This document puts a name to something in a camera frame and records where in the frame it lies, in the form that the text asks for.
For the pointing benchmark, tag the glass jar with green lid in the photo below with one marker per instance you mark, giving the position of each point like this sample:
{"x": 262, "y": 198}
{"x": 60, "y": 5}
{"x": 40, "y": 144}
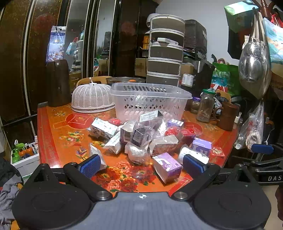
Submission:
{"x": 205, "y": 106}

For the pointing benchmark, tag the yellow container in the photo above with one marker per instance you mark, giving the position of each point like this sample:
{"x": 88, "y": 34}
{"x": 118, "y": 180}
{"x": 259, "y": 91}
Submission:
{"x": 146, "y": 42}

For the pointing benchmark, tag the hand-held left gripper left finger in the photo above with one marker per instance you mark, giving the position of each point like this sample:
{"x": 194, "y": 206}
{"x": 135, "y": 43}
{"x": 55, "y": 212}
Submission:
{"x": 90, "y": 165}

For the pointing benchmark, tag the yellow plastic chair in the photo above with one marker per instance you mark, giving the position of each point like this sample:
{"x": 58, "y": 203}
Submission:
{"x": 97, "y": 79}

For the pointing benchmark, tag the white mesh food cover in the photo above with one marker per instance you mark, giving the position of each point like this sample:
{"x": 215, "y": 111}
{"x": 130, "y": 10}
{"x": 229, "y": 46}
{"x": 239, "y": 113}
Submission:
{"x": 91, "y": 96}

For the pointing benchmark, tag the small clear plastic bag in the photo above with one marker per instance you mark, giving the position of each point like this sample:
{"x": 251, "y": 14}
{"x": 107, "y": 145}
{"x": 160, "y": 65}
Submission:
{"x": 95, "y": 150}

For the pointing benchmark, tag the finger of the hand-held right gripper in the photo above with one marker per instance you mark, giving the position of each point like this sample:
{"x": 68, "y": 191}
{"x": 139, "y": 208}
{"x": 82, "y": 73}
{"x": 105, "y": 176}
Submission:
{"x": 262, "y": 148}
{"x": 265, "y": 163}

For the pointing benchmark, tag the silver hanging bag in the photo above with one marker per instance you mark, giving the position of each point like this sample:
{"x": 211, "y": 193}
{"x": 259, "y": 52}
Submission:
{"x": 254, "y": 64}

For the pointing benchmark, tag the purple box with white picture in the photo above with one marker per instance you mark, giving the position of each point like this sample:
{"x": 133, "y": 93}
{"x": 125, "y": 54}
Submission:
{"x": 167, "y": 167}

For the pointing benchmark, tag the green gift bag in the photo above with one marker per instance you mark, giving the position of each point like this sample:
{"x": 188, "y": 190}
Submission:
{"x": 240, "y": 15}

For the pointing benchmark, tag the white box of bottles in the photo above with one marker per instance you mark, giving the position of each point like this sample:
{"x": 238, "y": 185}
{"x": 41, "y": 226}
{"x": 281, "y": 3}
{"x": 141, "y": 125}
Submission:
{"x": 25, "y": 157}

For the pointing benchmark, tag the red envelope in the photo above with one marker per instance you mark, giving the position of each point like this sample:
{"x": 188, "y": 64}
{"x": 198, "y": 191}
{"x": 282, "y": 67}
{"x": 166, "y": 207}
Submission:
{"x": 217, "y": 152}

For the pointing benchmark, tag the purple and blue box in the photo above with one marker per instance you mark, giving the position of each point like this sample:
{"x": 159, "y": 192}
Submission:
{"x": 201, "y": 146}

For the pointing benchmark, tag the clear plastic basket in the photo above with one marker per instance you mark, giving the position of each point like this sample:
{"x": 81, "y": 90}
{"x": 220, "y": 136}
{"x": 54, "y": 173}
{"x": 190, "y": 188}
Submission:
{"x": 150, "y": 99}

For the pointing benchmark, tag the white box in clear bag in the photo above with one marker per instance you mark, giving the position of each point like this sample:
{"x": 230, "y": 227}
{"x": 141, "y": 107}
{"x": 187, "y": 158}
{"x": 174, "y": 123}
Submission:
{"x": 102, "y": 128}

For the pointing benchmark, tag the dark brown thermos jug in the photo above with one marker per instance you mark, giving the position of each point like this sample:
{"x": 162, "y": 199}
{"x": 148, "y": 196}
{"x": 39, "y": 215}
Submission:
{"x": 58, "y": 84}

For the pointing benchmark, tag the white labelled box in bag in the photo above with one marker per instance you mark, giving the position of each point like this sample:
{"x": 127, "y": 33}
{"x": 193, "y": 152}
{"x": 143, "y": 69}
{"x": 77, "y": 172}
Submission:
{"x": 150, "y": 117}

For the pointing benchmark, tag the black storage box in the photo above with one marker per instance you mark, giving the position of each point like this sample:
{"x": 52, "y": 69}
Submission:
{"x": 195, "y": 38}

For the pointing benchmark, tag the dark red box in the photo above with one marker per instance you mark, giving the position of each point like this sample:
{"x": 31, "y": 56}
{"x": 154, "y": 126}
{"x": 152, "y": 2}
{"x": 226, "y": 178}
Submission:
{"x": 188, "y": 134}

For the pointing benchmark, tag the metal bowl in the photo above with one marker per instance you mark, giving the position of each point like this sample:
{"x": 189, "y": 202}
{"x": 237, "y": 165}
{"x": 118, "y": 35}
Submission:
{"x": 123, "y": 80}

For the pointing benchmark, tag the dark wardrobe with mirror doors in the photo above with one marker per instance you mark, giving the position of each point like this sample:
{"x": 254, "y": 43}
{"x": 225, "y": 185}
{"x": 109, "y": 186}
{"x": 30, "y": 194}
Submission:
{"x": 26, "y": 55}

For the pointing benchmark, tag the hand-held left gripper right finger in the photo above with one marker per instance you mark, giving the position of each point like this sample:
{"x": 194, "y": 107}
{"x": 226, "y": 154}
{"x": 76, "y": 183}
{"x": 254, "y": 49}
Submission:
{"x": 193, "y": 164}

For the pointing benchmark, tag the white packet in clear bag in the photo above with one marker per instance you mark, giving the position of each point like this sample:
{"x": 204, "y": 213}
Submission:
{"x": 113, "y": 143}

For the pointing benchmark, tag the grey box in clear bag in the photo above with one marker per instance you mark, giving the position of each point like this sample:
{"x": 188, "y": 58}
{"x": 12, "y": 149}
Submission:
{"x": 127, "y": 132}

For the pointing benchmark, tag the grey stacked drawer tower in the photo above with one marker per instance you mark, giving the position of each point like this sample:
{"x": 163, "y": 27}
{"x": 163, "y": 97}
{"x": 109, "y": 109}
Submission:
{"x": 164, "y": 53}

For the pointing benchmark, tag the white pouch in clear bag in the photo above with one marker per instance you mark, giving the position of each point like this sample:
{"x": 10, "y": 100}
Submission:
{"x": 137, "y": 153}

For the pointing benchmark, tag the cardboard box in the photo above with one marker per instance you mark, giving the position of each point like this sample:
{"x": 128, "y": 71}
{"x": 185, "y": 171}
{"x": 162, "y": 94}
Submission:
{"x": 140, "y": 67}

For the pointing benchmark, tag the dark box in clear bag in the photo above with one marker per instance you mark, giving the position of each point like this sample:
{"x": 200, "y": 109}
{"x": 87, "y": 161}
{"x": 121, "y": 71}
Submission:
{"x": 140, "y": 136}

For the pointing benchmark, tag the pile of clothes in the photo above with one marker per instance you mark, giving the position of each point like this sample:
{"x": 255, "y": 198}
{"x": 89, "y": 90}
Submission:
{"x": 8, "y": 188}

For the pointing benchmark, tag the white flat box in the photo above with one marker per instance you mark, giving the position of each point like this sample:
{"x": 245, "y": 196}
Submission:
{"x": 167, "y": 41}

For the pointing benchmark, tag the silver box in clear bag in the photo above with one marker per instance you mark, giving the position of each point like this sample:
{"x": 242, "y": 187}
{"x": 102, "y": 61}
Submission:
{"x": 164, "y": 144}

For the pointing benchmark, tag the small red packet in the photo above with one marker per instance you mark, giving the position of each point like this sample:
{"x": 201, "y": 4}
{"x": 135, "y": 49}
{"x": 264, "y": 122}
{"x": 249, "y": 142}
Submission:
{"x": 115, "y": 122}
{"x": 170, "y": 132}

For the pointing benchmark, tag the brown mug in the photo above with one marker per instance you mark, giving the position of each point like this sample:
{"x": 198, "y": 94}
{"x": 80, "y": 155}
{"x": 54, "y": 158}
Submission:
{"x": 227, "y": 117}

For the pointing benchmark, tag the clear hanging plastic bag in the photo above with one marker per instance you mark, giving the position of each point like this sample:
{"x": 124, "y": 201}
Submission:
{"x": 252, "y": 130}

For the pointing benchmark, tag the colourful printed hanging bag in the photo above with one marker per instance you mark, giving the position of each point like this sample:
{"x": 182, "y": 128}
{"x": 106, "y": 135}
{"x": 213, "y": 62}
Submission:
{"x": 275, "y": 46}

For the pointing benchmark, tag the white round box in bag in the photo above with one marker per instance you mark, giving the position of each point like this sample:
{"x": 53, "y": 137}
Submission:
{"x": 192, "y": 150}

